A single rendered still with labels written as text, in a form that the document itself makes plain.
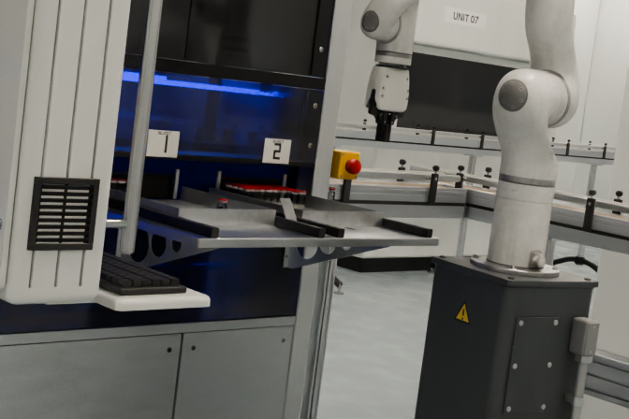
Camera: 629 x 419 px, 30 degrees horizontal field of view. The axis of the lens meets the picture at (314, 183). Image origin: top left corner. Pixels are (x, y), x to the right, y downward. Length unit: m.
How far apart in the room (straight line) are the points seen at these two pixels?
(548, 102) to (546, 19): 0.18
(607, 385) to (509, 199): 1.01
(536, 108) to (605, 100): 9.47
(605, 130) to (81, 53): 10.19
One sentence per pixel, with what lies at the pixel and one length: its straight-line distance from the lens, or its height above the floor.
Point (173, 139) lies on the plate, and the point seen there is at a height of 1.03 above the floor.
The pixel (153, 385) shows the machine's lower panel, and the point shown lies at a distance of 2.78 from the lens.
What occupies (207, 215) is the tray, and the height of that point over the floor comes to 0.90.
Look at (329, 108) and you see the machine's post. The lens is 2.97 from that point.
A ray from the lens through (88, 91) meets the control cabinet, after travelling 1.88.
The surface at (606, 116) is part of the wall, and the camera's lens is 11.85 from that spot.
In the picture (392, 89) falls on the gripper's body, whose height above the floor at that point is 1.21.
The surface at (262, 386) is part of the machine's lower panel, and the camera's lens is 3.00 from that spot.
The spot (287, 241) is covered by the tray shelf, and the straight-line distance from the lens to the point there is 2.39.
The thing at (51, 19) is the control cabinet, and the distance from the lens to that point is 1.85.
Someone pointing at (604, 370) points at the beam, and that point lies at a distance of 3.37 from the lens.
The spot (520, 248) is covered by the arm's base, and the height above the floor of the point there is 0.91.
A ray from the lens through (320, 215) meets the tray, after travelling 2.63.
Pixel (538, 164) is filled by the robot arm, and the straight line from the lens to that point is 2.47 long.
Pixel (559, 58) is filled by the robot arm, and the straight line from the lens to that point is 2.53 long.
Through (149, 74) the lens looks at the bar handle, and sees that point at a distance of 1.95.
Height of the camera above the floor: 1.21
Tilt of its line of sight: 5 degrees down
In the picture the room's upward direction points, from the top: 7 degrees clockwise
